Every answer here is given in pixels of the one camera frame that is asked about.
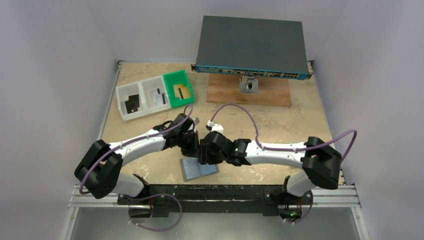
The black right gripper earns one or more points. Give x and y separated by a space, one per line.
204 152

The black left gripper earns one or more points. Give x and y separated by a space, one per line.
194 150

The grey leather card holder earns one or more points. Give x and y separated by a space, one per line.
192 169

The black card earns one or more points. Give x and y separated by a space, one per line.
134 99
130 108

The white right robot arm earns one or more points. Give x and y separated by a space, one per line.
319 166

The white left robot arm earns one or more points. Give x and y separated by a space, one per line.
100 169

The green bin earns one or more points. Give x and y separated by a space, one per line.
178 77

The white middle bin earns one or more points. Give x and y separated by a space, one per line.
149 89

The white bin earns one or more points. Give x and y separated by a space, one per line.
122 93
149 89

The brown wooden board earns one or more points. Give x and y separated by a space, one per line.
264 91

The white left bin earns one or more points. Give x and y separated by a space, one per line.
122 93

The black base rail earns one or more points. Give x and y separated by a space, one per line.
267 200

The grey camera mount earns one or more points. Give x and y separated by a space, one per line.
248 85

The grey network switch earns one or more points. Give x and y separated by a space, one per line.
252 47

